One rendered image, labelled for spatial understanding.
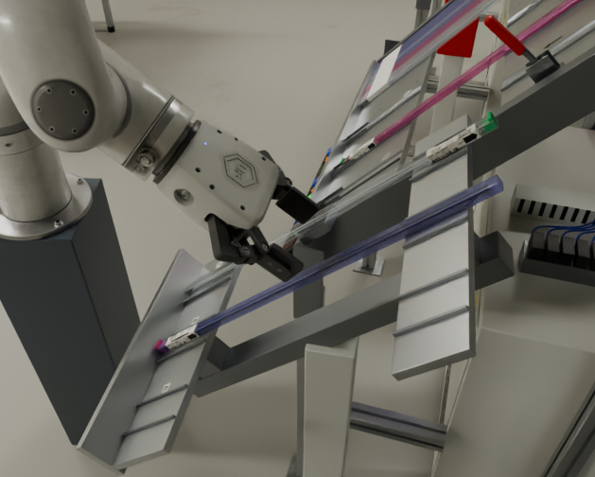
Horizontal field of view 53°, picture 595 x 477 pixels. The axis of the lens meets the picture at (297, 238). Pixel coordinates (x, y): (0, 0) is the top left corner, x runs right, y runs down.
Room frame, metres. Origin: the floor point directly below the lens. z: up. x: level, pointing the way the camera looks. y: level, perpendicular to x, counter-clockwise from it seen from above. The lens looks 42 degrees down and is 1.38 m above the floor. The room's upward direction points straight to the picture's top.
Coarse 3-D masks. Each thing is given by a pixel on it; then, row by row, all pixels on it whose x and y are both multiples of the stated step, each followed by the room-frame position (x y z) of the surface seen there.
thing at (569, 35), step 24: (528, 0) 0.98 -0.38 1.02; (552, 0) 0.90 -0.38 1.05; (528, 24) 0.89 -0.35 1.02; (552, 24) 0.82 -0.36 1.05; (576, 24) 0.76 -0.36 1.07; (528, 48) 0.80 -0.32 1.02; (552, 48) 0.73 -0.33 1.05; (576, 48) 0.69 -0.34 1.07; (504, 72) 0.78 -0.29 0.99; (504, 96) 0.71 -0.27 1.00
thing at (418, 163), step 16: (480, 128) 0.53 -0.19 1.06; (496, 128) 0.53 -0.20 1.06; (416, 160) 0.55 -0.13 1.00; (384, 176) 0.56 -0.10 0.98; (400, 176) 0.55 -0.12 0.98; (352, 192) 0.57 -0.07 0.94; (368, 192) 0.56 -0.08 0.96; (336, 208) 0.56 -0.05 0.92; (304, 224) 0.57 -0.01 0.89; (272, 240) 0.58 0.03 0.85; (288, 240) 0.58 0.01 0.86; (224, 272) 0.59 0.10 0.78; (192, 288) 0.60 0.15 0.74
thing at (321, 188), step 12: (372, 72) 1.31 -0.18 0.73; (360, 96) 1.19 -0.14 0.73; (360, 108) 1.16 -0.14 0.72; (348, 120) 1.09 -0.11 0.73; (348, 132) 1.05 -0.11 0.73; (336, 144) 1.00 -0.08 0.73; (336, 156) 0.96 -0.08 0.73; (324, 168) 0.91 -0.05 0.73; (324, 180) 0.88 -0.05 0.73; (312, 192) 0.85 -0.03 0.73; (324, 192) 0.86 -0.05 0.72
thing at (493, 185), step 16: (496, 176) 0.44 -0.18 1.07; (464, 192) 0.44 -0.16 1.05; (480, 192) 0.43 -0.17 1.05; (496, 192) 0.42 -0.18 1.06; (432, 208) 0.44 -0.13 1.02; (448, 208) 0.43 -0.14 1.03; (464, 208) 0.43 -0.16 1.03; (400, 224) 0.45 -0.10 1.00; (416, 224) 0.44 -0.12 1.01; (432, 224) 0.43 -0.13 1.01; (368, 240) 0.46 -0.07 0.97; (384, 240) 0.44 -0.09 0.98; (336, 256) 0.46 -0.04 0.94; (352, 256) 0.45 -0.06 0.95; (304, 272) 0.47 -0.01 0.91; (320, 272) 0.46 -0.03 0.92; (272, 288) 0.48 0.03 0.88; (288, 288) 0.46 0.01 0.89; (240, 304) 0.48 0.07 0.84; (256, 304) 0.47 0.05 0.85; (208, 320) 0.49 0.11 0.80; (224, 320) 0.48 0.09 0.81; (160, 352) 0.50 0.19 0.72
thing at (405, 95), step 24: (408, 72) 1.14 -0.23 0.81; (384, 96) 1.12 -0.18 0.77; (408, 96) 1.00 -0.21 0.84; (360, 120) 1.09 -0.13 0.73; (384, 120) 0.98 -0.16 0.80; (360, 144) 0.96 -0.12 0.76; (384, 144) 0.87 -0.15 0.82; (408, 144) 0.81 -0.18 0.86; (336, 168) 0.93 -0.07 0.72; (360, 168) 0.84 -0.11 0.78; (384, 168) 0.77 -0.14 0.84; (336, 192) 0.81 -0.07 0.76
